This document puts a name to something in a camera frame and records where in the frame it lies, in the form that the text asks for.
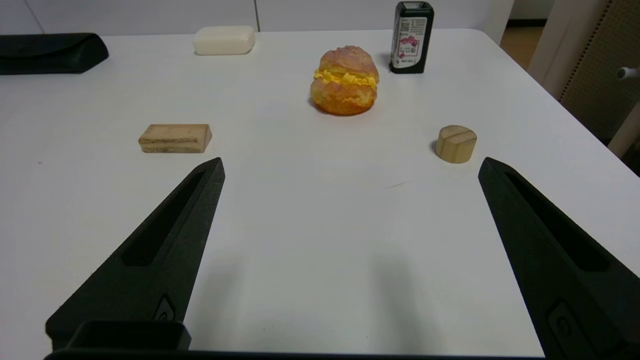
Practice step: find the white soap bar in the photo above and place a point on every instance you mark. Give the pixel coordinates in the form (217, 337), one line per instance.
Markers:
(224, 40)

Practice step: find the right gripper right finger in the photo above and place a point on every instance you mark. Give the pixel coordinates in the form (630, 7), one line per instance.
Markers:
(575, 290)

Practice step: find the rectangular wooden block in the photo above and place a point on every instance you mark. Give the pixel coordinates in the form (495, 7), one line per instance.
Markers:
(175, 138)

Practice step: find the brown pegboard panel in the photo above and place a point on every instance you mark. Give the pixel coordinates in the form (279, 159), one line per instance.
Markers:
(600, 65)

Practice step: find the round wooden block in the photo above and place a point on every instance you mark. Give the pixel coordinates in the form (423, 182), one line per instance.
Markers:
(455, 145)

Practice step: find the black tin with pink print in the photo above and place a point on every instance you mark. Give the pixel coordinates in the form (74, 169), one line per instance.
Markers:
(411, 42)

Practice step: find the black leather glasses case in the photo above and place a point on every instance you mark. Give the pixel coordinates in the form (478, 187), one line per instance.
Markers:
(50, 52)

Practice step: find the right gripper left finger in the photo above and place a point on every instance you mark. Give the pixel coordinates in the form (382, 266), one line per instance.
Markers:
(145, 285)

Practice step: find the cream puff bun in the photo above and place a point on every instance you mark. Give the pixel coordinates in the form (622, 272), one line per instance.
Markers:
(345, 85)

